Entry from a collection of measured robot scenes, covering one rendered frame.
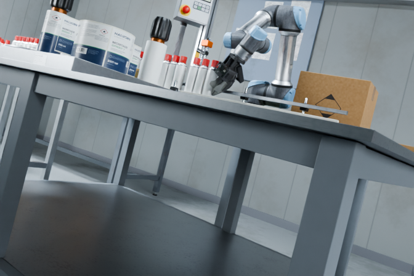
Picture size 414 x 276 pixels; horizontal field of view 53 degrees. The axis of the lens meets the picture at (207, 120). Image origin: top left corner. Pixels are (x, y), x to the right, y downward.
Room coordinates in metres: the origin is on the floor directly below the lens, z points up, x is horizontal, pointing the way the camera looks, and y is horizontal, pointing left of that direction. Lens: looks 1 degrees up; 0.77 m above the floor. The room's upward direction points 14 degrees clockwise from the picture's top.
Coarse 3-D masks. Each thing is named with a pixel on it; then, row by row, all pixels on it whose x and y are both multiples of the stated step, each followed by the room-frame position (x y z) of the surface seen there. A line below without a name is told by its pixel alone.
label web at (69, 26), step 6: (66, 18) 1.61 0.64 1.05; (72, 18) 1.63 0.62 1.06; (66, 24) 1.62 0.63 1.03; (72, 24) 1.63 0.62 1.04; (78, 24) 1.65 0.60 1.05; (60, 30) 1.61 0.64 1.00; (66, 30) 1.62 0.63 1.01; (72, 30) 1.64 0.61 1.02; (60, 36) 1.61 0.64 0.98; (66, 36) 1.63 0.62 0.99; (72, 36) 1.64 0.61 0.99; (60, 42) 1.61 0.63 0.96; (66, 42) 1.63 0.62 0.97; (72, 42) 1.65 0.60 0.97; (60, 48) 1.62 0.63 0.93; (66, 48) 1.64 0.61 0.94; (66, 54) 1.64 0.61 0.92
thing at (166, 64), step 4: (168, 56) 2.06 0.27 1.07; (164, 60) 2.07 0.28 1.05; (168, 60) 2.06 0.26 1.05; (164, 64) 2.05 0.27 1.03; (168, 64) 2.05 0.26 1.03; (164, 68) 2.05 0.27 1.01; (164, 72) 2.05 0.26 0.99; (160, 76) 2.05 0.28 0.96; (164, 76) 2.05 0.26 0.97; (160, 80) 2.05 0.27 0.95; (164, 80) 2.05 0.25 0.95; (160, 84) 2.05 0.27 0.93
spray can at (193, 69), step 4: (196, 60) 1.94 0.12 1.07; (200, 60) 1.95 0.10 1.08; (196, 64) 1.94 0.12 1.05; (192, 68) 1.93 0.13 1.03; (196, 68) 1.93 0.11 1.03; (192, 72) 1.93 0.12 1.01; (196, 72) 1.93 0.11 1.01; (188, 76) 1.94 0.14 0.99; (192, 76) 1.93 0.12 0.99; (196, 76) 1.93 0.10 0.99; (188, 80) 1.94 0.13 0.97; (192, 80) 1.93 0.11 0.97; (188, 84) 1.93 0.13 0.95; (192, 84) 1.93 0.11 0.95; (184, 88) 1.95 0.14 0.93; (188, 88) 1.93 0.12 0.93; (192, 88) 1.93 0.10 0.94
